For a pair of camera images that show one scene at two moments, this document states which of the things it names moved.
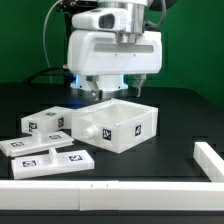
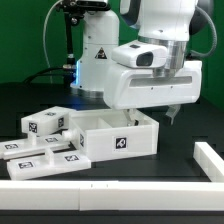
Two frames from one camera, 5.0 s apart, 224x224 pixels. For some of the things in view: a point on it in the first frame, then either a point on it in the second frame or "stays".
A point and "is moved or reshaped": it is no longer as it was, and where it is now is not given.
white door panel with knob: x=54 y=163 stays
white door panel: x=36 y=142 is moved or reshaped
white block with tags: x=48 y=120 stays
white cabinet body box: x=116 y=125 is moved or reshaped
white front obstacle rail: x=111 y=195 stays
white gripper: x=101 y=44 → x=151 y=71
